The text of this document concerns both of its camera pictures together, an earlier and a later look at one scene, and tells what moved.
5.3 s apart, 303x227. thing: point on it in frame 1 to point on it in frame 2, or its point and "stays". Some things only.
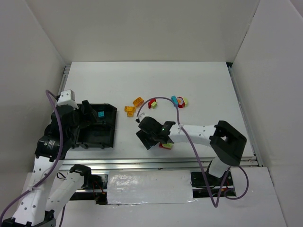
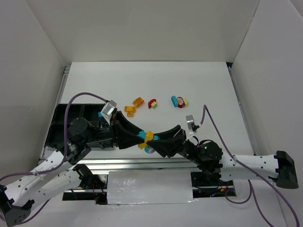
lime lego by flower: x=185 y=100 stays
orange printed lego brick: x=138 y=102 stays
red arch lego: x=150 y=101 stays
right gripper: x=148 y=136 to x=179 y=142
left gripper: x=82 y=113 to x=116 y=131
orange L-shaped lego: x=130 y=110 stays
